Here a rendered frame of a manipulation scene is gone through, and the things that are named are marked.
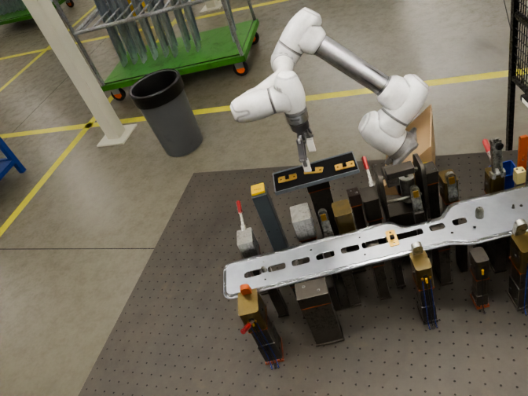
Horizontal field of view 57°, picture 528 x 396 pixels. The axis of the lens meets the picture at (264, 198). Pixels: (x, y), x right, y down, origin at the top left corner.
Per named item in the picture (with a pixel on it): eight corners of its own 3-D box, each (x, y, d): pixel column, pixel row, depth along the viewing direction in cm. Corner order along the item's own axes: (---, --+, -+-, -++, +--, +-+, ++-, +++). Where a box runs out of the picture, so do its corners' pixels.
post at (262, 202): (277, 262, 239) (251, 199, 212) (276, 251, 245) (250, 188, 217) (292, 258, 238) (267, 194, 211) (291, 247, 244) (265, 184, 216)
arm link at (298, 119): (281, 115, 188) (285, 128, 192) (304, 113, 185) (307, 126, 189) (285, 103, 194) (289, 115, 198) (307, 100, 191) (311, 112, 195)
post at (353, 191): (363, 258, 226) (348, 196, 200) (361, 251, 230) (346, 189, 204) (374, 255, 225) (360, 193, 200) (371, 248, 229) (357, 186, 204)
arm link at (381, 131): (384, 150, 257) (350, 129, 253) (405, 122, 250) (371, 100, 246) (390, 161, 243) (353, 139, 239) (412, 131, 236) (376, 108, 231)
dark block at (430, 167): (432, 243, 221) (426, 174, 194) (427, 232, 226) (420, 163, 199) (443, 240, 220) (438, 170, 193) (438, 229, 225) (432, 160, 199)
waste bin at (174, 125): (153, 163, 480) (119, 100, 434) (172, 132, 514) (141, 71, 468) (198, 159, 461) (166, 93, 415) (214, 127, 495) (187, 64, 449)
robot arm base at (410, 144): (389, 155, 263) (380, 151, 262) (416, 126, 249) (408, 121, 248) (389, 175, 249) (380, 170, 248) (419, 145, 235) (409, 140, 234)
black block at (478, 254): (479, 316, 189) (478, 269, 170) (469, 296, 196) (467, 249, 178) (493, 313, 188) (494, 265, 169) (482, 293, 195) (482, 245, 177)
